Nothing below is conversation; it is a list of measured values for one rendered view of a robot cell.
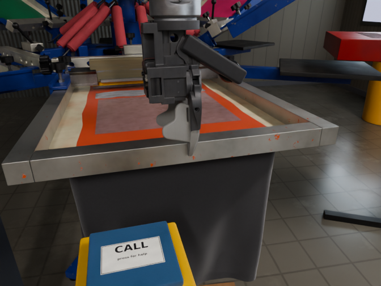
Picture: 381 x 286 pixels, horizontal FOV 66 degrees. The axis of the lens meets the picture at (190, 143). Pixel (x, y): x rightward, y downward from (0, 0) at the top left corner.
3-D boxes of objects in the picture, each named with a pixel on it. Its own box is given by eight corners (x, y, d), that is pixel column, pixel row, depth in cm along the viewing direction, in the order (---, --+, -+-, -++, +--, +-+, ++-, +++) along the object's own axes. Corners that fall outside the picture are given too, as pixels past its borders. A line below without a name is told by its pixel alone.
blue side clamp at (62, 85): (70, 106, 89) (66, 83, 86) (53, 107, 88) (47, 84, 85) (78, 85, 115) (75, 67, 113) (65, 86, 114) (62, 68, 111)
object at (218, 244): (260, 281, 84) (280, 144, 65) (96, 320, 73) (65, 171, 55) (255, 273, 86) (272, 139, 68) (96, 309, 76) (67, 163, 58)
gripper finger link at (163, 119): (155, 139, 55) (154, 93, 50) (186, 136, 57) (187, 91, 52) (158, 148, 53) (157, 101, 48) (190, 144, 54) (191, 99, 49)
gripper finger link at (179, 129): (162, 158, 49) (157, 103, 47) (196, 154, 50) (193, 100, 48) (165, 163, 46) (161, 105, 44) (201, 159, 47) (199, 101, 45)
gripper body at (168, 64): (144, 96, 50) (138, 20, 46) (192, 93, 52) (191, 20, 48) (149, 108, 44) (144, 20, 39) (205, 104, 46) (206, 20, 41)
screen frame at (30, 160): (335, 144, 58) (339, 126, 56) (7, 186, 44) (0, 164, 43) (210, 75, 128) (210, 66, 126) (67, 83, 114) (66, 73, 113)
